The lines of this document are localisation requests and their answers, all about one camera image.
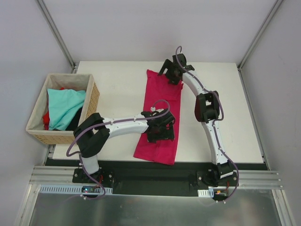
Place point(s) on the teal t shirt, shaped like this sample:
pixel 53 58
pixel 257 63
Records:
pixel 74 101

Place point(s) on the black t shirt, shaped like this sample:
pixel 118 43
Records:
pixel 75 120

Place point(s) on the red t shirt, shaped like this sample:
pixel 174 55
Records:
pixel 45 118

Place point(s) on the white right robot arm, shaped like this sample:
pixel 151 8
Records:
pixel 208 111

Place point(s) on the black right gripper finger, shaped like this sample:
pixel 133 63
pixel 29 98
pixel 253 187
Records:
pixel 174 81
pixel 166 66

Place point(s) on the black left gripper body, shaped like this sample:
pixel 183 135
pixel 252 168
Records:
pixel 161 133

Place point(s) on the left white cable duct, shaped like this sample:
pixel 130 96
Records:
pixel 72 189

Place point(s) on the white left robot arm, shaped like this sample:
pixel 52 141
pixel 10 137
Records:
pixel 92 134

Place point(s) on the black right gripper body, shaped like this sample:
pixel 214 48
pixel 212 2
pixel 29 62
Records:
pixel 170 71

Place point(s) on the white cable duct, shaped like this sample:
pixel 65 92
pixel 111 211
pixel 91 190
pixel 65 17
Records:
pixel 209 193
pixel 72 189

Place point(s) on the right white cable duct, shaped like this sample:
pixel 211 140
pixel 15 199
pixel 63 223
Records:
pixel 209 193

